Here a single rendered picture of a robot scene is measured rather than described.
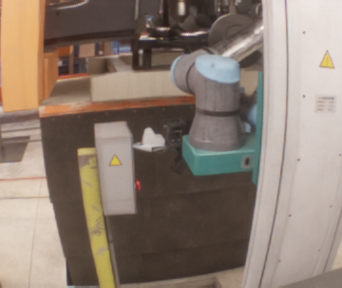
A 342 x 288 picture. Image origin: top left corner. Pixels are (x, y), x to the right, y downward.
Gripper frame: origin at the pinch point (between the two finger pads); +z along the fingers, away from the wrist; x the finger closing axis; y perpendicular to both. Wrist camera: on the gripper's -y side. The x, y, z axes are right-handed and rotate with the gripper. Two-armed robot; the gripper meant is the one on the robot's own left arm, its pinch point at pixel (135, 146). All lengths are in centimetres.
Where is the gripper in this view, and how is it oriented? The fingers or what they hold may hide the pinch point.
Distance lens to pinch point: 115.6
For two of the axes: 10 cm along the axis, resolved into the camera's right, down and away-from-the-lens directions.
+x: 2.5, 3.1, -9.2
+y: 0.0, -9.5, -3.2
